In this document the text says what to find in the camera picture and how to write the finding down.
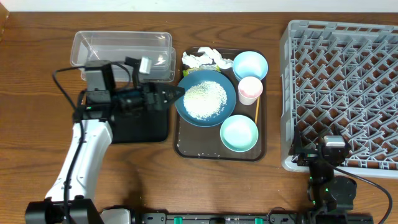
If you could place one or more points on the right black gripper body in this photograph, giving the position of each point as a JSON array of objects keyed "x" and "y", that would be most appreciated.
[{"x": 308, "y": 155}]

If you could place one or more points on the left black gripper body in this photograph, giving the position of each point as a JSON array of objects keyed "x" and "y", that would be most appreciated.
[{"x": 128, "y": 102}]

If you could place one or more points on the dark blue plate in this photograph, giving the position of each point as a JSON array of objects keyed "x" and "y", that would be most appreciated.
[{"x": 197, "y": 78}]

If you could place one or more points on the pile of white rice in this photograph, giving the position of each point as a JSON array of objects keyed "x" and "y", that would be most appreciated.
[{"x": 205, "y": 100}]

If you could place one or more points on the mint green bowl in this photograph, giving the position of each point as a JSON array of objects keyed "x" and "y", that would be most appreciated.
[{"x": 239, "y": 133}]

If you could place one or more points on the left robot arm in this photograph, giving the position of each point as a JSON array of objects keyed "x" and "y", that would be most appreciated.
[{"x": 113, "y": 89}]

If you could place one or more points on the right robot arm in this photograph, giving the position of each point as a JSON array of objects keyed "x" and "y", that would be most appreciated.
[{"x": 332, "y": 196}]

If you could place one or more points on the black waste tray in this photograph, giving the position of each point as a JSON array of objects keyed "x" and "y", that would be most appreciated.
[{"x": 130, "y": 121}]

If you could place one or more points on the grey dishwasher rack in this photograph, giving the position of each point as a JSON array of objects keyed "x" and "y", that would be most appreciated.
[{"x": 343, "y": 76}]

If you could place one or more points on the crumpled white tissue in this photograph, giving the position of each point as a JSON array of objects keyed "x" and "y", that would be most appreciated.
[{"x": 209, "y": 57}]

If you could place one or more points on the dark brown serving tray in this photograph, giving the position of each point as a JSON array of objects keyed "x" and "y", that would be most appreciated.
[{"x": 192, "y": 141}]

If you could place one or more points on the green snack wrapper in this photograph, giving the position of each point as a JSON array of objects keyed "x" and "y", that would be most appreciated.
[{"x": 201, "y": 67}]

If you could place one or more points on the clear plastic bin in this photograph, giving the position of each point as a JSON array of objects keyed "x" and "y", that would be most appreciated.
[{"x": 115, "y": 46}]

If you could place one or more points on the wooden chopstick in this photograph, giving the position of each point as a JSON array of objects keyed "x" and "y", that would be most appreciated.
[{"x": 258, "y": 101}]

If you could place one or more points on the pink cup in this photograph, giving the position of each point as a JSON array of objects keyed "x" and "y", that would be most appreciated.
[{"x": 249, "y": 90}]

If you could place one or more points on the light blue bowl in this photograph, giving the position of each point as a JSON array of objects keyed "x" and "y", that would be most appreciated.
[{"x": 250, "y": 64}]

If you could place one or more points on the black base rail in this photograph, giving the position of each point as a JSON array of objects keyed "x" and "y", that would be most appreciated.
[{"x": 217, "y": 218}]

